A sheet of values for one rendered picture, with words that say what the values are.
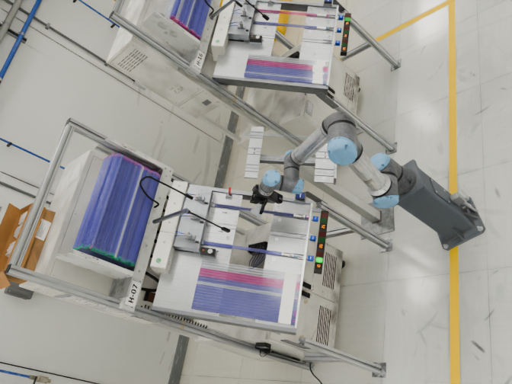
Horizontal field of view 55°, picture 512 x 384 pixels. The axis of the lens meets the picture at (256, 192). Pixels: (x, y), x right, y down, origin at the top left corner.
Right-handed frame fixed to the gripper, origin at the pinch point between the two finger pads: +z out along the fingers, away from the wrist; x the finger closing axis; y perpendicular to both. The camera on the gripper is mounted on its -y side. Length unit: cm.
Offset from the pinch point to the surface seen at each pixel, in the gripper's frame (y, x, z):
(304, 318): -43, 42, 45
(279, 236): -12.9, 12.5, 3.7
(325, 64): -24, -104, 0
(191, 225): 32.2, 15.9, 9.2
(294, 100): -15, -101, 38
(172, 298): 33, 53, 16
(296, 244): -22.1, 15.7, 1.3
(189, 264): 28.7, 34.2, 14.5
